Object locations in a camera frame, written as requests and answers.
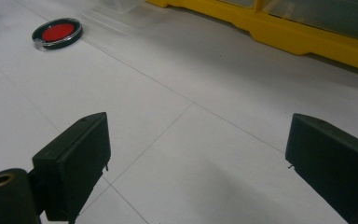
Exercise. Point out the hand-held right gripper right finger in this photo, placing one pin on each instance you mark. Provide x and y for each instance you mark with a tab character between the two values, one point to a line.
332	161

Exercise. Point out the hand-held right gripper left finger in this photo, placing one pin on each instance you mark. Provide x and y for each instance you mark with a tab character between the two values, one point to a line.
74	165

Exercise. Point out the round red and black case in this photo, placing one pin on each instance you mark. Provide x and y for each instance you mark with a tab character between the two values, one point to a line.
57	33

